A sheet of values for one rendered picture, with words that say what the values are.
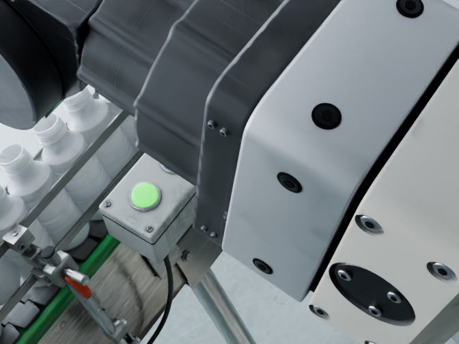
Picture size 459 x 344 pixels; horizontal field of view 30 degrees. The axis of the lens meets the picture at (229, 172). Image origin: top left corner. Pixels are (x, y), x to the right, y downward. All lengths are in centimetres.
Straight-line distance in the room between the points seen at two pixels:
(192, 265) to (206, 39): 98
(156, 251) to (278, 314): 126
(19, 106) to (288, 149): 14
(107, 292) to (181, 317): 118
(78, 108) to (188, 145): 79
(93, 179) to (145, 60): 80
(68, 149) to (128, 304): 25
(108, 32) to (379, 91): 11
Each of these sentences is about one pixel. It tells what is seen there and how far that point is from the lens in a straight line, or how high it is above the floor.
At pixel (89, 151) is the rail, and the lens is 110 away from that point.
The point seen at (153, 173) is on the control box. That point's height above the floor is 111.
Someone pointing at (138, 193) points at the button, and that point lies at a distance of 99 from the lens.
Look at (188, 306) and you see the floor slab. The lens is 236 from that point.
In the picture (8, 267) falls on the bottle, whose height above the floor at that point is 107.
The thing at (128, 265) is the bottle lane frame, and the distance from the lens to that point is 118.
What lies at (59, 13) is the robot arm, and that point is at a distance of 34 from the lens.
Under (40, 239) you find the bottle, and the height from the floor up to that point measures 107.
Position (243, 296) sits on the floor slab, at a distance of 231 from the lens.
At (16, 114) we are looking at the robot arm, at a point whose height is 156.
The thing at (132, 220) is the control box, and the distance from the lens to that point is 99.
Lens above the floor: 176
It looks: 42 degrees down
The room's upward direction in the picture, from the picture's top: 27 degrees counter-clockwise
